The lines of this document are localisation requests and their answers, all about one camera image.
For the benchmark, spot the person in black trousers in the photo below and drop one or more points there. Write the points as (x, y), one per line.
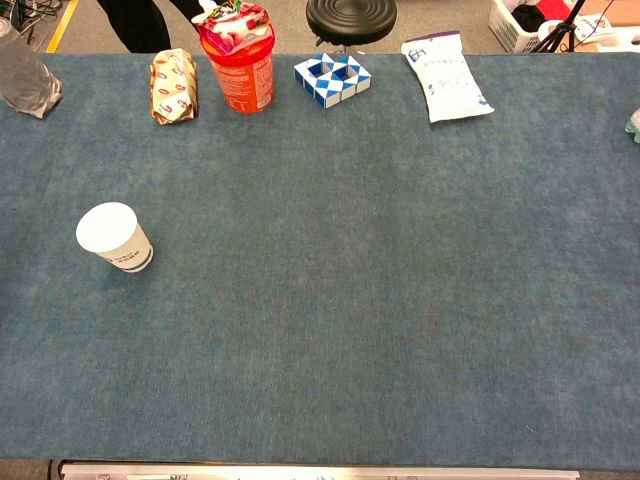
(135, 20)

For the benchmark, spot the gold red snack packet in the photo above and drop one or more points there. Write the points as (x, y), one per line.
(172, 87)

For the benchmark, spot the cardboard box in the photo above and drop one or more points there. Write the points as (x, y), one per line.
(620, 10)

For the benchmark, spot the pink red snack bag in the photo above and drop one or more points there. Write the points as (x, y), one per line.
(235, 25)

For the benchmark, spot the black tripod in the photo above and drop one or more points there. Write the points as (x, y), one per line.
(555, 32)

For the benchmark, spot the white printed packet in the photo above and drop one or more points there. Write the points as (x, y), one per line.
(592, 27)

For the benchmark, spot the black round stool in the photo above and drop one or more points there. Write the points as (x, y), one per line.
(350, 17)

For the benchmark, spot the blue white snake puzzle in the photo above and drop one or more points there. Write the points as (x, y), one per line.
(325, 95)

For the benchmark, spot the white paper cup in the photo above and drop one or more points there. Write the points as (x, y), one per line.
(107, 227)

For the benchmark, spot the white detergent refill pouch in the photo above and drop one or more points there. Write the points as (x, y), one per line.
(450, 85)

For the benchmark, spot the grey foil pouch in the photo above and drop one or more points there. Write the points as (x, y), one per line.
(25, 75)

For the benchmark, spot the white plastic basket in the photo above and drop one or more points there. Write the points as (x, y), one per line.
(505, 25)

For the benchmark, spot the aluminium table rail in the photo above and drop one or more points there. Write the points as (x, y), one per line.
(320, 472)

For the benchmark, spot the orange plastic canister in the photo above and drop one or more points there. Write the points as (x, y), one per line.
(245, 80)

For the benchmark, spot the blue felt table mat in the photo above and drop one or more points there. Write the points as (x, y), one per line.
(320, 275)

